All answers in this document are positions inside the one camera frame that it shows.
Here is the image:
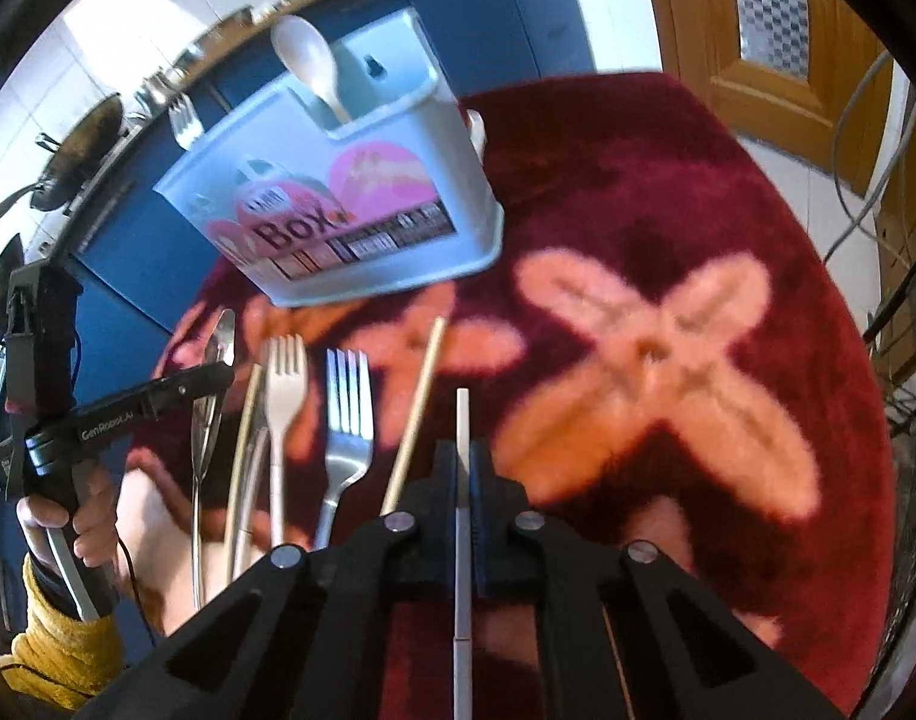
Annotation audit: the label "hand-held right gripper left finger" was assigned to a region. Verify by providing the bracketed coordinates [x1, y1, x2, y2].
[75, 441, 460, 720]

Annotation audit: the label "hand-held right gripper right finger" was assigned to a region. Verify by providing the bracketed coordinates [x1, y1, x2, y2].
[469, 436, 842, 720]

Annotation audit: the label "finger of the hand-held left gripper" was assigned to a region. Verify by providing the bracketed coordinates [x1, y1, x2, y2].
[137, 362, 235, 421]

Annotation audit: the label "metal spoon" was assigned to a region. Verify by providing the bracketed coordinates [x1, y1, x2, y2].
[190, 307, 238, 608]

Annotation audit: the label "beige chopstick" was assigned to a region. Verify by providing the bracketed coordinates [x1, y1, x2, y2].
[227, 364, 264, 586]

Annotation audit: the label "white chopstick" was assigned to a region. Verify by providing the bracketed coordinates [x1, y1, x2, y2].
[452, 388, 474, 720]

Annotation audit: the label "white plastic fork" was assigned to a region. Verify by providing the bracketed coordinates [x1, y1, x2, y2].
[261, 335, 309, 548]

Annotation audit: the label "wooden chopstick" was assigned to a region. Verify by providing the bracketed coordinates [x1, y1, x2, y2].
[381, 316, 448, 517]

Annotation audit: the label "light blue utensil box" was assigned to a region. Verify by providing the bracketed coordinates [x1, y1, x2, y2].
[152, 7, 505, 308]

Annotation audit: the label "person's left forearm yellow sleeve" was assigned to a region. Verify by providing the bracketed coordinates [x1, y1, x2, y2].
[8, 555, 129, 710]

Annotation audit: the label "person's left hand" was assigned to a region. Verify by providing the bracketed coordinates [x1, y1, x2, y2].
[15, 461, 121, 582]

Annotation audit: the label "black wok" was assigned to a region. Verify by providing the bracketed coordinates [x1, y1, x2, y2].
[34, 94, 125, 211]

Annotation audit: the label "metal pot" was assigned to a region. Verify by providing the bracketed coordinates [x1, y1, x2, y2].
[131, 45, 208, 117]

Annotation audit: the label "red floral blanket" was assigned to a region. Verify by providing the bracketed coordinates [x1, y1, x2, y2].
[116, 71, 898, 720]

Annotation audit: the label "white plastic spoon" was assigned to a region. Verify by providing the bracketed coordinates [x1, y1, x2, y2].
[270, 15, 352, 125]

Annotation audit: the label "wooden door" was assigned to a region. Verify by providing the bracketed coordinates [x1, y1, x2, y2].
[638, 0, 902, 196]

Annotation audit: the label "thin black cable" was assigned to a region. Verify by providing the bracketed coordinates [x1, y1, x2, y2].
[0, 532, 163, 672]

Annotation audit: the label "black wire rack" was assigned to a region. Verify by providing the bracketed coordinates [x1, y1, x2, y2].
[863, 240, 916, 616]

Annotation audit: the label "grey cables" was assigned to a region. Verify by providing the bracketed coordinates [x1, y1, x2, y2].
[825, 52, 916, 256]

